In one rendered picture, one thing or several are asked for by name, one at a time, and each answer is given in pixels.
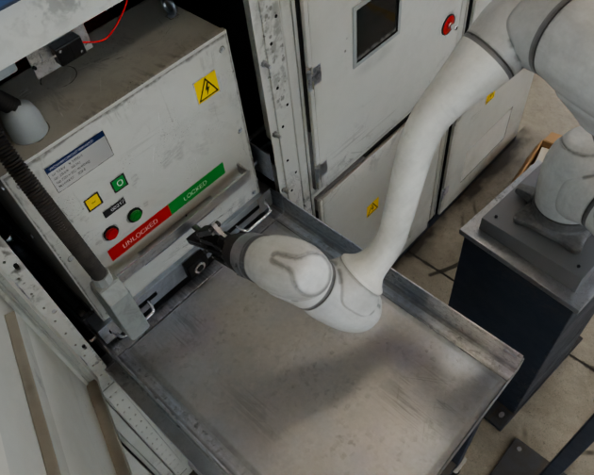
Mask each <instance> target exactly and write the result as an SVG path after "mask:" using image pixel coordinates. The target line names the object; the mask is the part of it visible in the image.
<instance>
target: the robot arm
mask: <svg viewBox="0 0 594 475"><path fill-rule="evenodd" d="M523 68H525V69H526V70H528V71H530V72H533V73H535V74H537V75H539V76H540V77H541V78H543V79H544V80H545V81H546V82H547V83H548V84H549V85H550V86H551V87H552V88H553V89H554V90H555V93H556V96H557V97H558V98H559V99H560V100H561V101H562V103H563V104H564V105H565V106H566V107H567V108H568V110H569V111H570V112H571V114H572V115H573V116H574V117H575V119H576V120H577V122H578V123H579V124H580V125H581V126H578V127H575V128H573V129H571V130H570V131H568V132H567V133H566V134H564V135H563V136H562V137H561V138H558V139H557V140H556V141H555V142H554V143H553V145H552V146H551V148H550V149H549V151H548V152H547V154H546V155H545V157H544V159H543V162H542V165H541V167H540V171H539V174H538V178H537V181H536V187H531V186H528V185H524V184H518V187H517V188H516V190H515V192H516V193H517V194H518V195H519V196H520V197H521V198H522V199H524V200H525V201H526V202H528V203H527V205H526V206H525V207H524V208H523V209H522V210H520V211H518V212H516V213H515V214H514V218H513V221H514V223H516V224H519V225H523V226H526V227H528V228H530V229H532V230H534V231H536V232H538V233H539V234H541V235H543V236H544V237H546V238H549V239H551V240H553V241H555V242H557V243H559V244H561V245H562V246H564V247H565V248H566V249H567V250H568V251H570V252H571V253H573V254H578V253H580V252H581V251H582V250H583V247H584V243H585V242H586V241H587V239H588V238H589V237H590V236H591V234H592V235H593V236H594V0H492V1H491V2H490V3H489V4H488V5H487V6H486V7H485V8H484V9H483V10H482V12H481V13H480V14H479V16H478V17H477V19H476V20H475V21H474V23H473V24H472V25H471V26H470V28H469V29H468V30H467V32H466V33H465V34H464V35H463V37H462V38H461V39H460V41H459V42H458V44H457V45H456V47H455V48H454V49H453V51H452V53H451V54H450V56H449V57H448V59H447V60H446V62H445V63H444V64H443V66H442V67H441V69H440V70H439V71H438V73H437V75H436V76H435V78H434V79H433V80H432V82H431V83H430V85H429V86H428V87H427V89H426V90H425V91H424V93H423V94H422V96H421V98H420V99H419V101H418V102H417V103H416V104H415V106H414V108H413V109H412V111H411V113H410V115H409V117H408V119H407V121H406V123H405V125H404V129H403V132H402V134H401V136H400V139H399V142H398V146H397V150H396V154H395V157H394V162H393V166H392V171H391V176H390V179H389V184H388V193H387V197H386V201H385V206H384V210H383V215H382V219H381V223H380V226H379V229H378V232H377V234H376V236H375V238H374V239H373V241H372V242H371V243H370V245H368V246H367V247H366V248H365V249H364V250H362V251H361V252H359V253H356V254H343V255H341V256H340V257H337V258H334V259H330V260H328V259H327V257H326V256H325V255H324V253H323V252H322V251H321V250H319V249H318V248H317V247H316V246H314V245H312V244H311V243H309V242H306V241H303V240H301V239H298V238H295V237H288V236H281V235H272V236H268V235H262V234H259V233H254V232H252V233H246V234H243V233H237V234H233V235H231V234H230V233H228V232H226V231H224V232H223V231H222V228H221V223H220V222H219V221H215V222H214V223H213V224H210V225H205V226H203V227H202V228H201V229H200V230H199V231H195V232H194V233H192V234H191V235H190V236H189V237H187V238H186V240H187V241H188V243H189V244H191V245H194V246H197V247H200V248H203V252H204V254H207V253H211V254H212V255H211V257H212V258H213V259H215V260H217V261H218V262H220V263H222V264H223V265H225V266H226V267H227V268H229V269H231V270H233V271H234V272H235V273H236V274H237V275H238V276H240V277H242V278H245V279H247V280H249V281H251V282H253V283H256V284H257V285H258V286H259V287H260V288H262V289H264V290H266V291H268V292H269V293H270V294H271V295H273V296H274V297H276V298H279V299H281V300H283V301H286V302H288V303H291V304H293V305H295V306H297V307H299V308H301V309H302V310H304V311H305V312H306V313H307V314H308V315H309V316H310V317H312V318H313V319H316V320H317V321H319V322H321V323H323V324H325V325H327V326H330V327H332V328H335V329H337V330H340V331H343V332H347V333H362V332H366V331H368V330H370V329H371V328H372V327H373V326H374V325H375V324H376V323H377V322H378V320H379V319H380V317H381V314H382V301H381V297H380V295H381V294H382V293H383V289H382V283H383V279H384V277H385V275H386V274H387V272H388V271H389V269H390V268H391V267H392V265H393V264H394V262H395V261H396V260H397V258H398V256H399V255H400V253H401V251H402V249H403V247H404V245H405V243H406V240H407V238H408V235H409V232H410V229H411V226H412V223H413V220H414V217H415V214H416V210H417V207H418V204H419V200H420V197H421V193H422V189H423V186H424V183H425V179H426V176H427V173H428V170H429V167H430V164H431V161H432V158H433V155H434V153H435V150H436V148H437V145H438V143H439V142H440V140H441V138H442V136H443V135H444V133H445V132H446V131H447V129H448V128H449V127H450V126H451V125H452V124H453V123H454V122H455V121H456V120H457V119H458V118H459V117H460V116H461V115H463V114H464V113H465V112H466V111H468V110H469V109H470V108H472V107H473V106H475V105H476V104H477V103H479V102H480V101H482V100H483V99H484V98H486V97H487V96H488V95H490V94H491V93H492V92H493V91H495V90H497V89H498V88H499V87H501V86H502V85H504V84H505V83H507V82H508V81H509V80H510V79H511V78H512V77H514V76H515V75H516V74H517V73H518V72H520V71H521V70H522V69H523Z"/></svg>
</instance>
